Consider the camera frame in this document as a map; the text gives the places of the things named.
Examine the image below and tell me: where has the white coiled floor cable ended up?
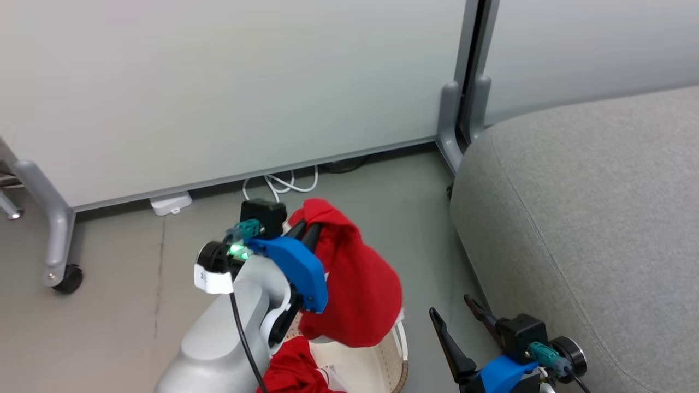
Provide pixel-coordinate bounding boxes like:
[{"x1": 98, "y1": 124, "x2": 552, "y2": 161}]
[{"x1": 242, "y1": 165, "x2": 319, "y2": 203}]

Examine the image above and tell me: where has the plain red garment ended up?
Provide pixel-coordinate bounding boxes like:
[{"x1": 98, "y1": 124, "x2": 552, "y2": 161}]
[{"x1": 288, "y1": 198, "x2": 404, "y2": 348}]

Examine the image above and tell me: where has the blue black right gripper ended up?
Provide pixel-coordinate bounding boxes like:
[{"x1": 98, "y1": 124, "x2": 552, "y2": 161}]
[{"x1": 429, "y1": 294, "x2": 588, "y2": 393}]

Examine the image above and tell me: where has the black floor cable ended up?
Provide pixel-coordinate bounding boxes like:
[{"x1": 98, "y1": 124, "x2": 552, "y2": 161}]
[{"x1": 318, "y1": 155, "x2": 370, "y2": 175}]

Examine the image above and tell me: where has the grey fabric sofa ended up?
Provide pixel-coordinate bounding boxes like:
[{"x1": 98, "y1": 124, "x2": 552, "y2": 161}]
[{"x1": 449, "y1": 85, "x2": 699, "y2": 393}]

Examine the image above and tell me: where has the white left cable label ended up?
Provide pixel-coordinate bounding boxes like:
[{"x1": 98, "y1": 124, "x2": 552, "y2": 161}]
[{"x1": 193, "y1": 264, "x2": 234, "y2": 295}]

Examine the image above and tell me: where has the white perforated laundry basket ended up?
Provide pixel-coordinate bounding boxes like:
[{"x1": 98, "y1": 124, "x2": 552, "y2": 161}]
[{"x1": 284, "y1": 312, "x2": 410, "y2": 393}]

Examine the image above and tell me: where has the black caster wheel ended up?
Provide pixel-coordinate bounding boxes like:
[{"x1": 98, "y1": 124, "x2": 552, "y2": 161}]
[{"x1": 52, "y1": 264, "x2": 84, "y2": 295}]

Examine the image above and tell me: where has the red garment with white stripes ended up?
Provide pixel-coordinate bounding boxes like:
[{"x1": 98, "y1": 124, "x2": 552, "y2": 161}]
[{"x1": 257, "y1": 335, "x2": 350, "y2": 393}]

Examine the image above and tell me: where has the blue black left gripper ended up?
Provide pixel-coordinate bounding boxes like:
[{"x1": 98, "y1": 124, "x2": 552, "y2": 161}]
[{"x1": 197, "y1": 220, "x2": 329, "y2": 347}]

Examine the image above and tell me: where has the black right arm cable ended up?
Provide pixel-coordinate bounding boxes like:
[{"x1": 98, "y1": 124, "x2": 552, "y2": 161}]
[{"x1": 528, "y1": 341, "x2": 591, "y2": 393}]

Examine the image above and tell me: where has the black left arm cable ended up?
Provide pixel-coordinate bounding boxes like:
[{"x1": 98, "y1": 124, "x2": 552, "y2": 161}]
[{"x1": 223, "y1": 218, "x2": 269, "y2": 393}]

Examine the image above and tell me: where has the white power adapter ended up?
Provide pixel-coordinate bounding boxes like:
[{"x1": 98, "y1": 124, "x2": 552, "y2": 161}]
[{"x1": 150, "y1": 190, "x2": 193, "y2": 217}]

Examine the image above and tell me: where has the grey partition post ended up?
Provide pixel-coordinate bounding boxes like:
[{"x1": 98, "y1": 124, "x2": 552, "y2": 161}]
[{"x1": 436, "y1": 0, "x2": 500, "y2": 176}]

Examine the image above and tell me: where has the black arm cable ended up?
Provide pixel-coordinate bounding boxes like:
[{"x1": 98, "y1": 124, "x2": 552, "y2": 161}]
[
  {"x1": 528, "y1": 341, "x2": 591, "y2": 393},
  {"x1": 223, "y1": 218, "x2": 269, "y2": 393}
]

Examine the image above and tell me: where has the grey partition leg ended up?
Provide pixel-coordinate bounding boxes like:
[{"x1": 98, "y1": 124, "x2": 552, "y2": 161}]
[{"x1": 0, "y1": 136, "x2": 76, "y2": 288}]

